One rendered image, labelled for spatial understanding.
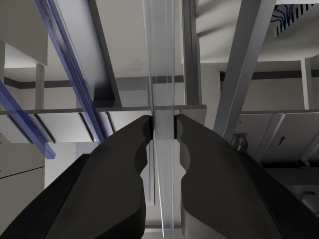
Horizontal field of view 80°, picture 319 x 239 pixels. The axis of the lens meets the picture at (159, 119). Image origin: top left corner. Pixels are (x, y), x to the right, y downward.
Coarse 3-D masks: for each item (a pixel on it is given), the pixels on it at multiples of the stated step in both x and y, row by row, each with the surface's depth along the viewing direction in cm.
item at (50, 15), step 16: (48, 0) 18; (48, 16) 18; (48, 32) 19; (64, 32) 20; (64, 48) 21; (64, 64) 22; (80, 80) 24; (80, 96) 25; (96, 112) 29; (96, 128) 30
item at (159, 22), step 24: (144, 0) 8; (168, 0) 8; (144, 24) 9; (168, 24) 8; (168, 48) 9; (168, 72) 10; (168, 96) 11; (168, 120) 12; (168, 144) 14; (168, 168) 16; (168, 192) 18; (168, 216) 21
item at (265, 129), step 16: (240, 112) 37; (256, 112) 36; (272, 112) 36; (288, 112) 36; (304, 112) 36; (240, 128) 38; (256, 128) 38; (272, 128) 39; (288, 128) 39; (304, 128) 39; (256, 144) 42; (272, 144) 42; (288, 144) 42; (304, 144) 42; (256, 160) 45; (272, 160) 46; (288, 160) 46; (304, 160) 46
